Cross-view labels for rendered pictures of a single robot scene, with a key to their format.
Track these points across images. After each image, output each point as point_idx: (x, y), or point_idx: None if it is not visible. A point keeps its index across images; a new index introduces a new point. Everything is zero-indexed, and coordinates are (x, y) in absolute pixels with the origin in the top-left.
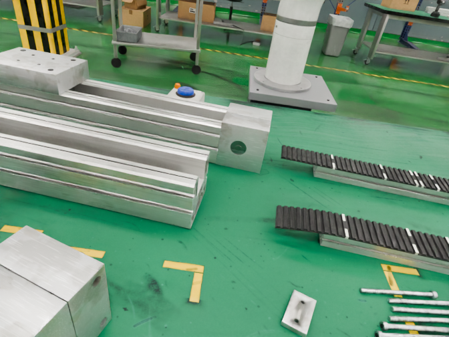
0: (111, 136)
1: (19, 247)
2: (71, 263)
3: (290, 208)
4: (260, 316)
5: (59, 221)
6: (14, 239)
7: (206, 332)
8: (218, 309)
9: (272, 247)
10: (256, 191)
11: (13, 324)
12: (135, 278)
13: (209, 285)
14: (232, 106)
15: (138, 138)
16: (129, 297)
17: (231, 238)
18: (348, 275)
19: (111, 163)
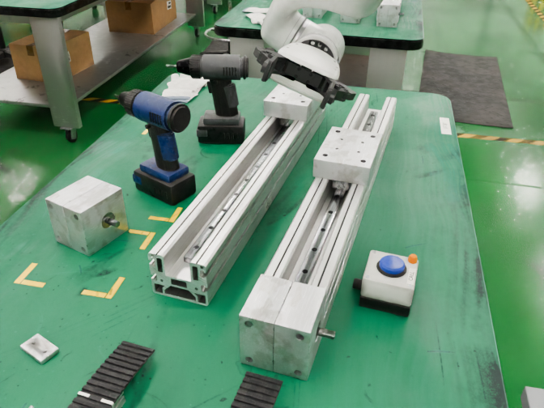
0: (231, 209)
1: (104, 189)
2: (85, 204)
3: (142, 357)
4: (51, 326)
5: None
6: (112, 186)
7: (57, 296)
8: (70, 303)
9: (113, 348)
10: (201, 351)
11: (58, 195)
12: (115, 264)
13: (91, 300)
14: (312, 288)
15: (230, 223)
16: (101, 262)
17: (134, 319)
18: (53, 405)
19: (188, 212)
